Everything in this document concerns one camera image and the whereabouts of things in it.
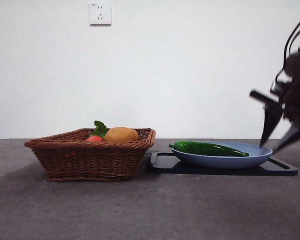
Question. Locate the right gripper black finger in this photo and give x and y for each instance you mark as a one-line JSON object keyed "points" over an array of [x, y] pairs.
{"points": [[292, 136], [271, 117]]}

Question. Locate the blue round plate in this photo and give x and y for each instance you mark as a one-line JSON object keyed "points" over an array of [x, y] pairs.
{"points": [[215, 161]]}

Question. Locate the green pepper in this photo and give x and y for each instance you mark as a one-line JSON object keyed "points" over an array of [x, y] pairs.
{"points": [[202, 148]]}

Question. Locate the black rectangular tray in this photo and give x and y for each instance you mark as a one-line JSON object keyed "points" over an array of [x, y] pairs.
{"points": [[162, 165]]}

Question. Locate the yellow-brown potato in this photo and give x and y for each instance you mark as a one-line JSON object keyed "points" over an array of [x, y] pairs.
{"points": [[121, 135]]}

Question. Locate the orange carrot with green leaves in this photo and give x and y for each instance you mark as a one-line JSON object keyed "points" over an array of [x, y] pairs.
{"points": [[100, 130]]}

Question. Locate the brown wicker basket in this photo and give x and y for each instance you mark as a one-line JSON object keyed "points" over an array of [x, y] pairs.
{"points": [[90, 162]]}

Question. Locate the white wall socket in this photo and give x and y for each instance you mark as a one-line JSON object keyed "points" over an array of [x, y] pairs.
{"points": [[100, 13]]}

